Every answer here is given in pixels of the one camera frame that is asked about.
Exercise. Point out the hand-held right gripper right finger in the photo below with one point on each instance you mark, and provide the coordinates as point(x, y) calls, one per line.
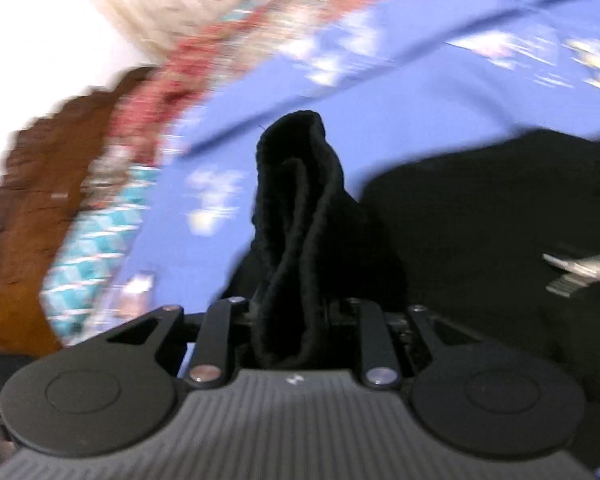
point(375, 332)

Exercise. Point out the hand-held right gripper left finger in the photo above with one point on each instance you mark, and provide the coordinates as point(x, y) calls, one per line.
point(225, 332)

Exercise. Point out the black pants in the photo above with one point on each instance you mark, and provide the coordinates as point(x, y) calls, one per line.
point(480, 220)

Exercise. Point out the red patterned quilt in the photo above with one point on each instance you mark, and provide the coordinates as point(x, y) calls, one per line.
point(100, 240)

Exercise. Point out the silver metal object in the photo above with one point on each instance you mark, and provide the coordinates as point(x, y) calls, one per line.
point(577, 270)

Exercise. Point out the blue printed bedsheet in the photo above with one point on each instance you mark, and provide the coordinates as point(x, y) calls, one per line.
point(290, 125)

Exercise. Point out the carved wooden headboard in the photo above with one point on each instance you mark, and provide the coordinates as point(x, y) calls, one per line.
point(30, 210)

